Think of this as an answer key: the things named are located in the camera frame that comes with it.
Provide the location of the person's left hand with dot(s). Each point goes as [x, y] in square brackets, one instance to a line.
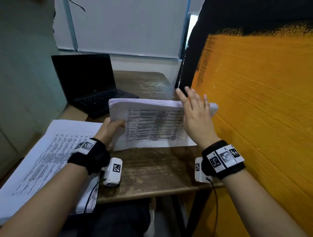
[107, 129]

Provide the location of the person's right hand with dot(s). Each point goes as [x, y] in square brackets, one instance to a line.
[198, 122]

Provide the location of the aligned stack of printed sheets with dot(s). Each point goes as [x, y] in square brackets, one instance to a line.
[146, 122]
[44, 158]

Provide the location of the person's right forearm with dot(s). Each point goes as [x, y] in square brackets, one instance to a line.
[259, 205]

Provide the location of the person's left forearm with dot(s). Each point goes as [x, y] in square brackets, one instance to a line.
[44, 205]

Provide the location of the person's legs in black trousers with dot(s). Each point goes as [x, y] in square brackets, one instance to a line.
[115, 219]

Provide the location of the black laptop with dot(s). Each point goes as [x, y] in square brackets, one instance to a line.
[83, 75]

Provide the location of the orange cardboard panel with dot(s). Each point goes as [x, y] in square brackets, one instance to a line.
[264, 97]

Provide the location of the beige cardboard panel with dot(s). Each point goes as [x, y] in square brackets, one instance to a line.
[27, 85]

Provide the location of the dark framed window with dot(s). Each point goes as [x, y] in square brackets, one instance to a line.
[192, 26]

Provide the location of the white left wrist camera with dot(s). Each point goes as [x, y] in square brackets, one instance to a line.
[113, 173]

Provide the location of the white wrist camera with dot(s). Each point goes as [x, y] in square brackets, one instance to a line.
[198, 171]
[113, 173]

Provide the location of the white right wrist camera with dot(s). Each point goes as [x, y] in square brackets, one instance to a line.
[198, 171]

